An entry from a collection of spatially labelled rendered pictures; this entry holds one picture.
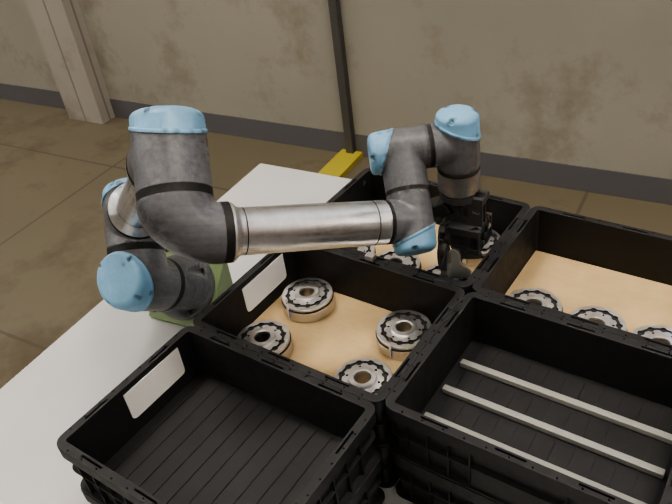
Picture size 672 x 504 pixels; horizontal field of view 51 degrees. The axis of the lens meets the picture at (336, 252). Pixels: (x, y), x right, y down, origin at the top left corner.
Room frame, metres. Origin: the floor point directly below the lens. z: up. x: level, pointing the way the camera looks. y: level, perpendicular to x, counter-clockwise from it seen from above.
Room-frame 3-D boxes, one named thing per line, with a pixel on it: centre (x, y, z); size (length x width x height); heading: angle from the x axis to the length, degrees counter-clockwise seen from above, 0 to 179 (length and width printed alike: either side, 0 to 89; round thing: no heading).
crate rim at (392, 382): (0.95, 0.03, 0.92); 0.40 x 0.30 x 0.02; 51
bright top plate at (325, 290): (1.08, 0.07, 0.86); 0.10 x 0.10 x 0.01
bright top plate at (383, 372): (0.83, -0.01, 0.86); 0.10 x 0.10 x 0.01
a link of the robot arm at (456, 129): (1.07, -0.23, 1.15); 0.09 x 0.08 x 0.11; 89
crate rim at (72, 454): (0.71, 0.22, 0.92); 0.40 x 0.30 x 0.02; 51
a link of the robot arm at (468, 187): (1.08, -0.24, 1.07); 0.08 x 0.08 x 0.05
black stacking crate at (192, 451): (0.71, 0.22, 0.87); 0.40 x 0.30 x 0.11; 51
